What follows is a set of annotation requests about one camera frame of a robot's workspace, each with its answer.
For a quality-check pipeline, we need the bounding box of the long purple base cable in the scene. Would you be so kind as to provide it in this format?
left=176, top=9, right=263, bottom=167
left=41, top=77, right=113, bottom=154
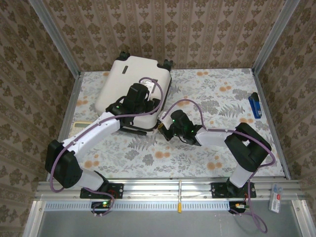
left=232, top=191, right=269, bottom=234

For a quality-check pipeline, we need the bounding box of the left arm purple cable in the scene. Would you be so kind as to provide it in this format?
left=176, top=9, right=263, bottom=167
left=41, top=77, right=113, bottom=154
left=50, top=77, right=165, bottom=193

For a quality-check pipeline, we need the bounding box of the small controller board orange plug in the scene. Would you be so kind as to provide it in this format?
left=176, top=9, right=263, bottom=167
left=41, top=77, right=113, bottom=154
left=229, top=201, right=249, bottom=215

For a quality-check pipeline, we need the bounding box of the white hard-shell suitcase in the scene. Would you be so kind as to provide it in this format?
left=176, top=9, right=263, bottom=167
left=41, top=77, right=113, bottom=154
left=95, top=51, right=173, bottom=136

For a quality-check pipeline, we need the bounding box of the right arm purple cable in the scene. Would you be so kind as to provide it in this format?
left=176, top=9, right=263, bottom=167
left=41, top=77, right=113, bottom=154
left=161, top=98, right=276, bottom=196

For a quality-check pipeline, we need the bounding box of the aluminium frame post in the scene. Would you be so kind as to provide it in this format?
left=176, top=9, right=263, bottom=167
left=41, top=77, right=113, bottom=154
left=27, top=0, right=81, bottom=76
left=253, top=0, right=301, bottom=74

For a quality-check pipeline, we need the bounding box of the aluminium table side rail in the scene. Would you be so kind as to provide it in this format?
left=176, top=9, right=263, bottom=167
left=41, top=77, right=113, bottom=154
left=251, top=69, right=292, bottom=180
left=46, top=71, right=83, bottom=181

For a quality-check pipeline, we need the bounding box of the blue stapler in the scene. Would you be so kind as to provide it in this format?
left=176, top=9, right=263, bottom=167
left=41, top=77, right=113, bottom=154
left=248, top=92, right=263, bottom=119

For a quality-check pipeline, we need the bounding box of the yellow calculator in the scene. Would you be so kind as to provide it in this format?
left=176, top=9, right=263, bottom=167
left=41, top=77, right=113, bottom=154
left=73, top=122, right=93, bottom=136

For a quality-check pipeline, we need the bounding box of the grey metal lower shelf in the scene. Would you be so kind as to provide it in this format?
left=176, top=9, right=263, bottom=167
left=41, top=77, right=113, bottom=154
left=23, top=199, right=316, bottom=237

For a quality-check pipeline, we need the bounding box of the white packet red label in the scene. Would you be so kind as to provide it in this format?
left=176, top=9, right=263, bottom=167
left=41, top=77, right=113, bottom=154
left=268, top=184, right=284, bottom=213

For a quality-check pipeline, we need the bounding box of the yellow-handled metal tool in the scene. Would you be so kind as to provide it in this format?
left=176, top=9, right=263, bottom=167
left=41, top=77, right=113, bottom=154
left=178, top=180, right=184, bottom=214

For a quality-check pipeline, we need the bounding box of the short purple base cable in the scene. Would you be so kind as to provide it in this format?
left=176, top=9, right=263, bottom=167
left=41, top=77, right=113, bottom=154
left=82, top=189, right=116, bottom=218

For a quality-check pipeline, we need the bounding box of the long aluminium mounting rail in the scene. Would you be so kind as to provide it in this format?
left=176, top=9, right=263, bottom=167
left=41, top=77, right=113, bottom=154
left=36, top=179, right=306, bottom=200

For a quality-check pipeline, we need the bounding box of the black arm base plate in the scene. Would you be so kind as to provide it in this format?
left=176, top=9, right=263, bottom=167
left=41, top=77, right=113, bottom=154
left=80, top=183, right=124, bottom=198
left=211, top=182, right=257, bottom=198

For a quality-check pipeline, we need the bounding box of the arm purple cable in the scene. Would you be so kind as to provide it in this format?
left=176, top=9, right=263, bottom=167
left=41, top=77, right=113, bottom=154
left=161, top=98, right=276, bottom=196
left=50, top=77, right=165, bottom=193

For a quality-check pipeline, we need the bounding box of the grey slotted cable duct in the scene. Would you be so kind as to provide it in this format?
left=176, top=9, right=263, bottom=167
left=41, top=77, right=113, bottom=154
left=44, top=201, right=235, bottom=211

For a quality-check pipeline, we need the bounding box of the floral table cover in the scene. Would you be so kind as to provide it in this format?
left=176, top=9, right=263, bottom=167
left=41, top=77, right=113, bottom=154
left=46, top=68, right=289, bottom=179

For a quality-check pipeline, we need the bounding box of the small green-lit controller board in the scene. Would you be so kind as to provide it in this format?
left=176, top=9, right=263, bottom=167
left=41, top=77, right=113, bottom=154
left=91, top=201, right=112, bottom=215

